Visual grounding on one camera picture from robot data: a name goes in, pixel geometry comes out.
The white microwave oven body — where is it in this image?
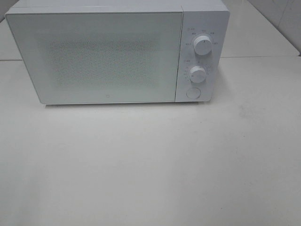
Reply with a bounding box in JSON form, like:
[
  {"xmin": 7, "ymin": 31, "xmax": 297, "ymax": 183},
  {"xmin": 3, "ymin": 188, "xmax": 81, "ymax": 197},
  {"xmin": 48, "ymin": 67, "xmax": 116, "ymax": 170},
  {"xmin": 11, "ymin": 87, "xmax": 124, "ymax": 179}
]
[{"xmin": 5, "ymin": 0, "xmax": 230, "ymax": 105}]

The round white door button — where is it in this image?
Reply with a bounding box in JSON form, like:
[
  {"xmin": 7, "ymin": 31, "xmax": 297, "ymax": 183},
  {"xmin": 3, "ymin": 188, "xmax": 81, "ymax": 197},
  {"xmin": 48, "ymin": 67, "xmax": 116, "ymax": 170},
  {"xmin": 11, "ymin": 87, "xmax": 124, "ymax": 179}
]
[{"xmin": 186, "ymin": 88, "xmax": 201, "ymax": 99}]

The white microwave knob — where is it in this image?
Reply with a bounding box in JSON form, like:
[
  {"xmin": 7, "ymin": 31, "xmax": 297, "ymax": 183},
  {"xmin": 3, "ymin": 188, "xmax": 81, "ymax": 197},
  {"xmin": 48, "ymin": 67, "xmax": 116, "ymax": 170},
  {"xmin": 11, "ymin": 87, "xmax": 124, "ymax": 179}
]
[
  {"xmin": 189, "ymin": 66, "xmax": 207, "ymax": 83},
  {"xmin": 192, "ymin": 34, "xmax": 213, "ymax": 56}
]

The white microwave door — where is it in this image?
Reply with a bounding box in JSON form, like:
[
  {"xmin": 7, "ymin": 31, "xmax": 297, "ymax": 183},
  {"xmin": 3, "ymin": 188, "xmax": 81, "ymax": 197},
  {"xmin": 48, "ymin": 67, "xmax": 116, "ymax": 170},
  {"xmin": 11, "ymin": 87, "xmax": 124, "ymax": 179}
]
[{"xmin": 7, "ymin": 12, "xmax": 182, "ymax": 105}]

